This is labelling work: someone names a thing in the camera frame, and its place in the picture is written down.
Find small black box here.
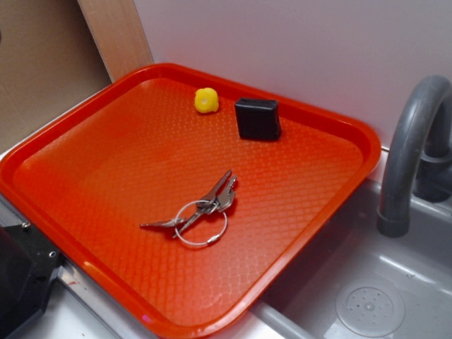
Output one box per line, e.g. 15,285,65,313
234,97,282,141

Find red plastic serving tray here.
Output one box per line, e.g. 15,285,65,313
1,64,381,338

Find yellow rubber duck toy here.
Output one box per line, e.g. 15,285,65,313
194,88,220,114

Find grey plastic toy sink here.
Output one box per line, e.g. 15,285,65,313
252,180,451,338

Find light wooden board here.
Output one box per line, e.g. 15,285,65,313
78,0,154,82

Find grey plastic faucet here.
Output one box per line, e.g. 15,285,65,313
377,75,451,237

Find silver keys on wire ring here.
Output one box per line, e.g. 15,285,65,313
139,169,237,248

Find black metal bracket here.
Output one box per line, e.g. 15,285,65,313
1,224,61,338

